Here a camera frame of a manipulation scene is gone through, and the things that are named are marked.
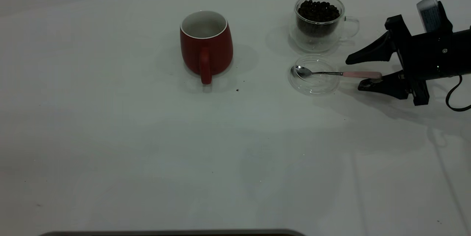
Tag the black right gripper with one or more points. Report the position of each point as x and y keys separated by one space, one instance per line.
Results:
x=430 y=55

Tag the red ceramic mug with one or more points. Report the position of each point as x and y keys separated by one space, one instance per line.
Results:
x=217 y=52

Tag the dark coffee beans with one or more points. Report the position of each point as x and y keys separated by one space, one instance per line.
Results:
x=318 y=11

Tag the small clear glass dish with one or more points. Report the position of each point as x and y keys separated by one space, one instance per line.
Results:
x=316 y=87

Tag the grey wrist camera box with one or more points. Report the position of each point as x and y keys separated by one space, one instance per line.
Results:
x=428 y=13

